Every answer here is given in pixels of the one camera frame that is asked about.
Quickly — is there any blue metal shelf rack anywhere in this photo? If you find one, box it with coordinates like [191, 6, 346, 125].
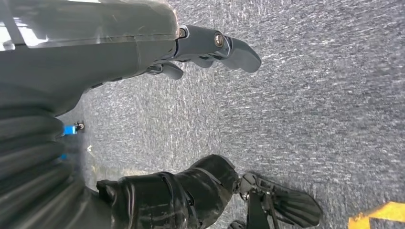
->
[59, 121, 85, 161]

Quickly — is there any yellow floor tape square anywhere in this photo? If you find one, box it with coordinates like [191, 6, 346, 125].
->
[348, 201, 405, 229]

